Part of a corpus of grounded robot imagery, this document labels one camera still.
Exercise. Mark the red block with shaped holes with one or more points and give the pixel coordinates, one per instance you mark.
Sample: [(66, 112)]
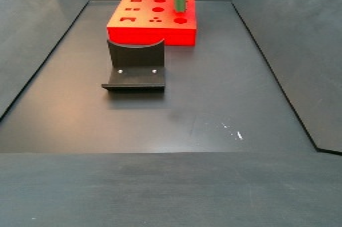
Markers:
[(143, 22)]

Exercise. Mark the black curved holder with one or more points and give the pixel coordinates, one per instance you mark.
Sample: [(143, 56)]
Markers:
[(138, 67)]

